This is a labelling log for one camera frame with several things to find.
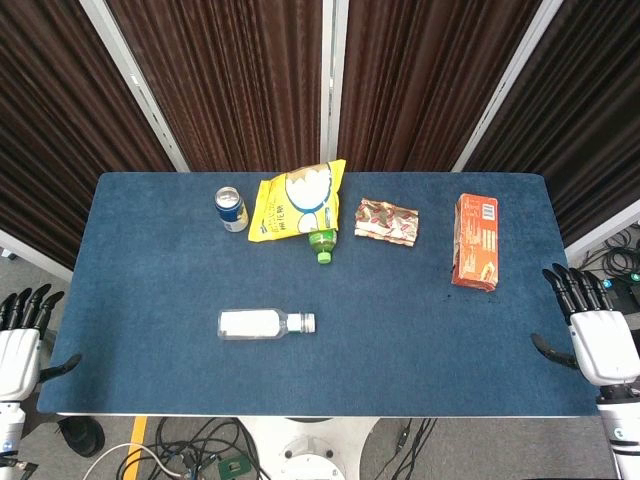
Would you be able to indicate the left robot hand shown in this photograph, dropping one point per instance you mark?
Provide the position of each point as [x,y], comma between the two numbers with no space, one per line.
[17,360]

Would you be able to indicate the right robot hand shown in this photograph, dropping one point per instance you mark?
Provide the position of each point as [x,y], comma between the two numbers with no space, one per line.
[602,345]

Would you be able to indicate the transparent plastic bottle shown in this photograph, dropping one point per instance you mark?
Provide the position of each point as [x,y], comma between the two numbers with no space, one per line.
[247,324]

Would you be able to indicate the green plastic bottle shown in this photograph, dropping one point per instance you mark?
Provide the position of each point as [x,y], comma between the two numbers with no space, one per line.
[322,242]

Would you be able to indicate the black power strip green lights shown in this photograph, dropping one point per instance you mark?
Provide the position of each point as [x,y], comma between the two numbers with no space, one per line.
[625,290]

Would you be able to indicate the black shoe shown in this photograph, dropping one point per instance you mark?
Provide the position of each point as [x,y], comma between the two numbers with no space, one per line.
[82,437]

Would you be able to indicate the yellow floor tape strip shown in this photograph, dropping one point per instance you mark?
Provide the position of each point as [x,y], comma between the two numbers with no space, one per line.
[137,440]

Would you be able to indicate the orange carton box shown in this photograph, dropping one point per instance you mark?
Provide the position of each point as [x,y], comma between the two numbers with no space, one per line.
[477,245]

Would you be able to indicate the blue table mat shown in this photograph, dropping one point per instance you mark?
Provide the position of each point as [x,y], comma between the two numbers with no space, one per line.
[150,260]

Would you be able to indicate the brown pleated curtain panel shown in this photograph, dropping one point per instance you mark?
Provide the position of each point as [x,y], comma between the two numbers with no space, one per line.
[425,85]
[590,125]
[225,85]
[45,125]

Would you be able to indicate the green circuit board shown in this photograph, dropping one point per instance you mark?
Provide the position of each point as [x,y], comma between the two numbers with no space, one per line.
[233,467]

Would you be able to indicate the red patterned snack wrapper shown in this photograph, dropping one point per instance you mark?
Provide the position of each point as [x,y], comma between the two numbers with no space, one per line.
[387,222]

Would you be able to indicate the blue drink can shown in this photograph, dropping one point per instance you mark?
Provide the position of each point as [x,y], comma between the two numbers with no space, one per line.
[232,212]

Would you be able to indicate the yellow snack bag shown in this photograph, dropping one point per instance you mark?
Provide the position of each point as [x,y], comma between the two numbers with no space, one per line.
[295,200]

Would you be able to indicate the white partition base rail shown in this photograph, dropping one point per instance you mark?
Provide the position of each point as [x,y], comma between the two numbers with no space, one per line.
[605,230]
[30,255]

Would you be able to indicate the white partition frame post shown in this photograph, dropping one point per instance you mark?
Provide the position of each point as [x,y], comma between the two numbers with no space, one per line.
[505,95]
[137,85]
[334,75]

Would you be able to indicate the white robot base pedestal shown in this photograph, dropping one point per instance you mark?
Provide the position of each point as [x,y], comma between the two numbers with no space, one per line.
[307,450]

